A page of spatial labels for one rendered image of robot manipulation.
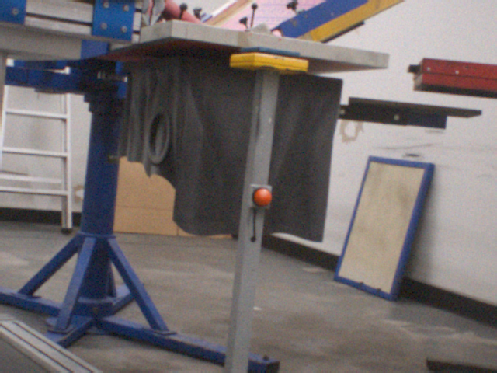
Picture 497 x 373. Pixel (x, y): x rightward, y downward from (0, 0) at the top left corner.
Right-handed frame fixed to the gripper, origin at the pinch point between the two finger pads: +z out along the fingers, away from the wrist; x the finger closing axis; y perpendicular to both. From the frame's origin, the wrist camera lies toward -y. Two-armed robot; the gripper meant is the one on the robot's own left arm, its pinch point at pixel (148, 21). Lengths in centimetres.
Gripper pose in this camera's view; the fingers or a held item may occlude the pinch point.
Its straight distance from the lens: 249.9
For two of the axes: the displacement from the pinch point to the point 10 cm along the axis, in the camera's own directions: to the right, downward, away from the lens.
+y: 4.1, 0.5, -9.1
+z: -0.9, 10.0, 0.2
